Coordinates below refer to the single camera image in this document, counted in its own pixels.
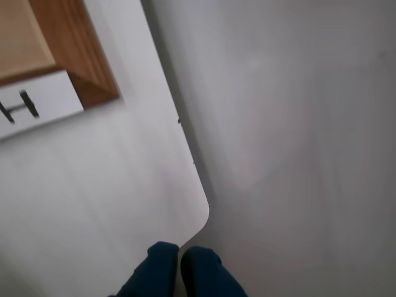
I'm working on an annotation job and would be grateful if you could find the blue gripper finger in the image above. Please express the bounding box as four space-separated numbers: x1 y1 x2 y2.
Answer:
108 241 181 297
180 246 248 297

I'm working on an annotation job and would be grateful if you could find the white paper strip with letters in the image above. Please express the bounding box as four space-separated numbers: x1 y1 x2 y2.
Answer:
0 69 85 142

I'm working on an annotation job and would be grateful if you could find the wooden chessboard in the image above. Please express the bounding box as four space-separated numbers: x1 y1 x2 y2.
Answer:
0 0 121 110

